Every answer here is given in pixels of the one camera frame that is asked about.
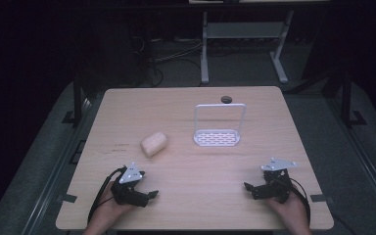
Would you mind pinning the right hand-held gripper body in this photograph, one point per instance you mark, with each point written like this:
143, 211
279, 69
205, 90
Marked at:
275, 182

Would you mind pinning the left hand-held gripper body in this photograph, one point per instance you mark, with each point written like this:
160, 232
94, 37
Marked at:
127, 187

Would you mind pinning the beige rounded block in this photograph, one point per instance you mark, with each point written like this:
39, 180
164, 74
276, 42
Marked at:
153, 144

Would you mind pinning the person's left hand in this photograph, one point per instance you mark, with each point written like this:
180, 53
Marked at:
109, 209

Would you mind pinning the person's right hand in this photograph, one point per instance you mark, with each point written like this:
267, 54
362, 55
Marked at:
290, 209

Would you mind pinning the grey tape strip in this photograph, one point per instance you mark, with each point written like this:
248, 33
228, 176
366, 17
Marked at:
67, 197
320, 197

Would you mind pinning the black metal stand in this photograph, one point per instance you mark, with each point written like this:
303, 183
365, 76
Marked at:
347, 101
77, 98

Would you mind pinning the white metal desk frame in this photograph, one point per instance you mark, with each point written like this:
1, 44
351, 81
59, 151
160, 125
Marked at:
241, 31

